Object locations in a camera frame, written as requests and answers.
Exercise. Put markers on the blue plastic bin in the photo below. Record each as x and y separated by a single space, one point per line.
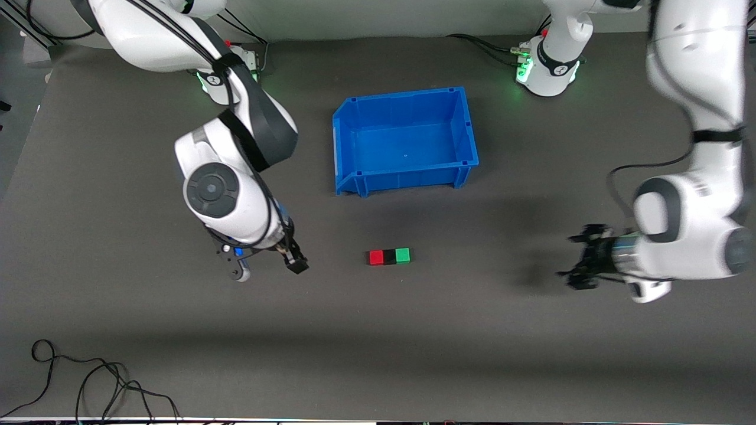
407 141

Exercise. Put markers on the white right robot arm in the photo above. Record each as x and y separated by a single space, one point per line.
236 195

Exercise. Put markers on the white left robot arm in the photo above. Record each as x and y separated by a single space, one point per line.
691 218

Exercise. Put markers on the black cube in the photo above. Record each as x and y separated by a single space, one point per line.
390 257

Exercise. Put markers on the green cube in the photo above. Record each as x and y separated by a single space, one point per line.
403 255

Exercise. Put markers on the aluminium frame rail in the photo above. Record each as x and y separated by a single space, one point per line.
26 32

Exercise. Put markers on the red cube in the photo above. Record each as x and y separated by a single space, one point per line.
375 258

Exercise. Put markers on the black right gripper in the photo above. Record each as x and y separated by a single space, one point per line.
289 254

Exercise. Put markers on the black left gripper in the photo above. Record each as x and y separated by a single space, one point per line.
598 257

